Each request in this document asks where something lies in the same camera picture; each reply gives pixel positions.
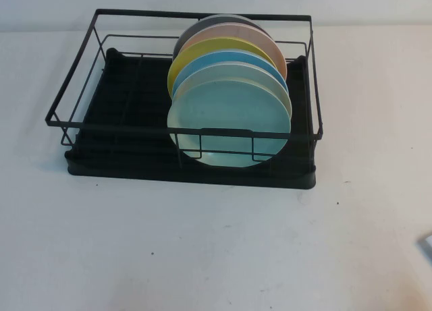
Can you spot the teal plate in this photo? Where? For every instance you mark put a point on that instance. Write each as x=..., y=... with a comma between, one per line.
x=229, y=108

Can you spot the white plate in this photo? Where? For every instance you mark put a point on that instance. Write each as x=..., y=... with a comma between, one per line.
x=270, y=75

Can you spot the blue plate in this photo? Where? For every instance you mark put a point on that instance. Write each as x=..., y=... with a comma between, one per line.
x=236, y=58

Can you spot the yellow plate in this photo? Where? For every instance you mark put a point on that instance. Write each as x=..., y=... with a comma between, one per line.
x=216, y=44

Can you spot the pink plate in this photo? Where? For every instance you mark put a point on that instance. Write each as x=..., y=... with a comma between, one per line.
x=249, y=32

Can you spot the dark grey plate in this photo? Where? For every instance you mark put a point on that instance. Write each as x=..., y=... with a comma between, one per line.
x=192, y=29

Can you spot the black plastic drip tray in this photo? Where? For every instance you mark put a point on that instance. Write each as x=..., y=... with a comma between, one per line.
x=141, y=176

